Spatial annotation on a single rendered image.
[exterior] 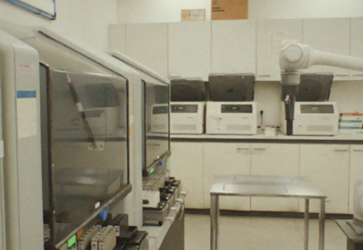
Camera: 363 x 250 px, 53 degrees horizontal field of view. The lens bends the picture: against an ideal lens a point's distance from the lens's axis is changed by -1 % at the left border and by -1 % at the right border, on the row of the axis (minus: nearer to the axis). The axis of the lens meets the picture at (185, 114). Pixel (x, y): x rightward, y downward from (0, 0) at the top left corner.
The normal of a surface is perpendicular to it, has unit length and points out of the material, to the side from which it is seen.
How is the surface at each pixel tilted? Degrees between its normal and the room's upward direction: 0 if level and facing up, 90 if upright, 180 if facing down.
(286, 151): 90
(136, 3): 90
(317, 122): 90
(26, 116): 90
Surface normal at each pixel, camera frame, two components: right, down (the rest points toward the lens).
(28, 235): 0.99, 0.00
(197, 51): -0.14, 0.05
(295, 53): -0.37, 0.04
